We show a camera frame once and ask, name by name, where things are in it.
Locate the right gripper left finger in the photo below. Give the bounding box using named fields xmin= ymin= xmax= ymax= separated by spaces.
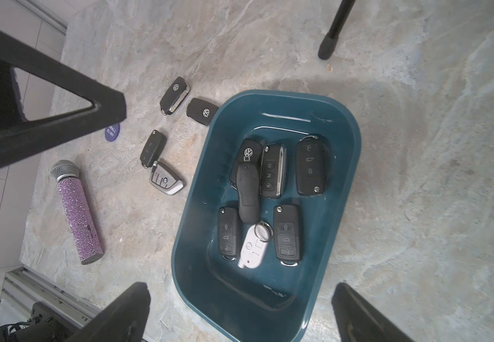
xmin=67 ymin=282 xmax=151 ymax=341

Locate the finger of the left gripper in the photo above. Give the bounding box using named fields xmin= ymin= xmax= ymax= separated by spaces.
xmin=0 ymin=31 xmax=127 ymax=169

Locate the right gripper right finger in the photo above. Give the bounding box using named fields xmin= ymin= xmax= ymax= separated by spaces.
xmin=332 ymin=282 xmax=413 ymax=342

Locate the teal storage tray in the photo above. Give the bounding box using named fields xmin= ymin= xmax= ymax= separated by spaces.
xmin=171 ymin=90 xmax=362 ymax=341

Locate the white key fob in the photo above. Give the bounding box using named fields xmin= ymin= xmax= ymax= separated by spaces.
xmin=238 ymin=221 xmax=273 ymax=269

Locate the black key fob bottom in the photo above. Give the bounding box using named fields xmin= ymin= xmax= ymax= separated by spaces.
xmin=217 ymin=207 xmax=240 ymax=261

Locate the silver BMW key fob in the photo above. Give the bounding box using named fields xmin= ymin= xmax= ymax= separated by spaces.
xmin=149 ymin=161 xmax=186 ymax=195

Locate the black chrome key fob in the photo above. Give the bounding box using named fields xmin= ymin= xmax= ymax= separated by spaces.
xmin=261 ymin=143 xmax=286 ymax=199

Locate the black VW key top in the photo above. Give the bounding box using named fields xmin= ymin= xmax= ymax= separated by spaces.
xmin=160 ymin=77 xmax=190 ymax=115

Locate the purple glitter tube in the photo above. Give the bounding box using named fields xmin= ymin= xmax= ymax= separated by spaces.
xmin=50 ymin=160 xmax=104 ymax=265

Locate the purple small blind chip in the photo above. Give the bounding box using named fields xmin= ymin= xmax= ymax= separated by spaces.
xmin=104 ymin=123 xmax=120 ymax=142

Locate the black music stand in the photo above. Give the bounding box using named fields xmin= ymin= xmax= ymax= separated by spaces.
xmin=318 ymin=0 xmax=356 ymax=61

